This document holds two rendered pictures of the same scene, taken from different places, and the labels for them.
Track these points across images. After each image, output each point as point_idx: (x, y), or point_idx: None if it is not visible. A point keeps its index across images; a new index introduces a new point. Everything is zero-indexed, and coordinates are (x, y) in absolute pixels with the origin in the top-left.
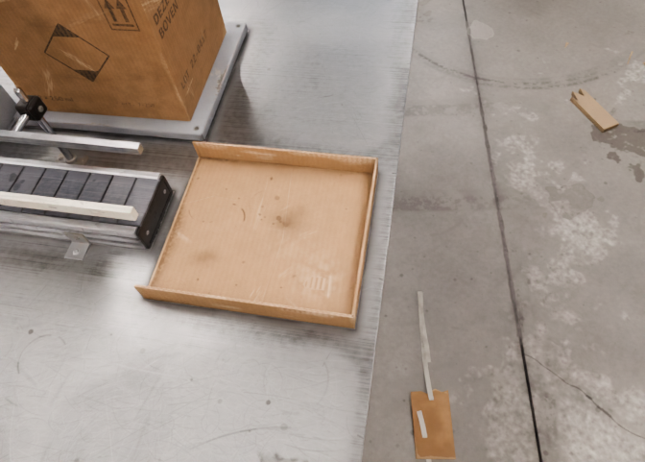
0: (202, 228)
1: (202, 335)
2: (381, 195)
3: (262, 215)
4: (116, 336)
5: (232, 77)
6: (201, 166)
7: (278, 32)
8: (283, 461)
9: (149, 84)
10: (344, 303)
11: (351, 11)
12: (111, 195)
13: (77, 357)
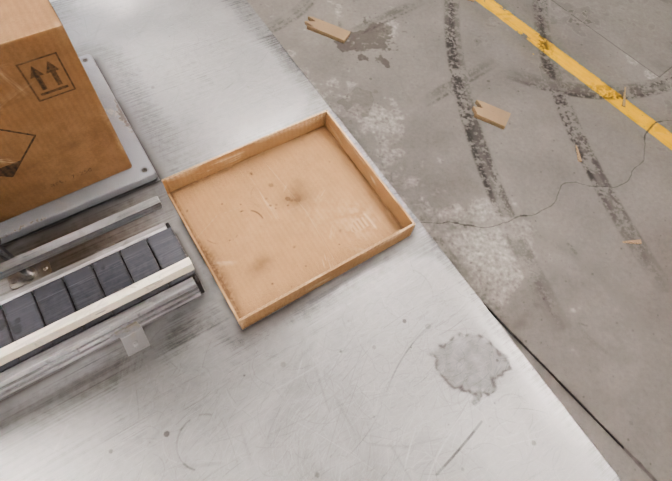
0: (234, 245)
1: (316, 318)
2: None
3: (273, 204)
4: (250, 373)
5: (124, 110)
6: (179, 200)
7: (127, 50)
8: (447, 345)
9: (85, 146)
10: (390, 224)
11: (178, 4)
12: (138, 268)
13: (234, 414)
